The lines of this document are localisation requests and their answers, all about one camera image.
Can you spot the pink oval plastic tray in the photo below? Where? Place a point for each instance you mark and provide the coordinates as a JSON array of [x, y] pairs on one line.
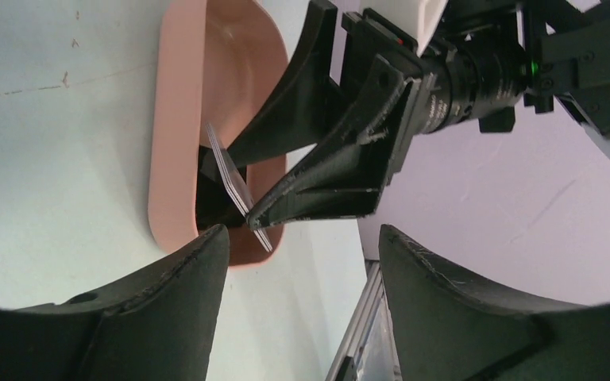
[[218, 61]]

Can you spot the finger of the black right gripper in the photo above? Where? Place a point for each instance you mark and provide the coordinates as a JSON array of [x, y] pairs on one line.
[[344, 174], [305, 104]]

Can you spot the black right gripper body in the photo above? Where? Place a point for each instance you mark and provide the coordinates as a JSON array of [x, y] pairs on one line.
[[478, 59]]

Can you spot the aluminium frame rail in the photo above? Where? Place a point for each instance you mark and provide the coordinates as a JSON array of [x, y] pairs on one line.
[[368, 349]]

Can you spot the black credit card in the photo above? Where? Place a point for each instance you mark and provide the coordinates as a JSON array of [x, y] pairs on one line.
[[236, 187]]

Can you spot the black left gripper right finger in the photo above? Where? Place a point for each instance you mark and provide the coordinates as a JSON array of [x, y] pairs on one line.
[[450, 323]]

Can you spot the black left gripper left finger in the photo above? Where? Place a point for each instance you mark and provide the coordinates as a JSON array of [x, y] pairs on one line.
[[157, 323]]

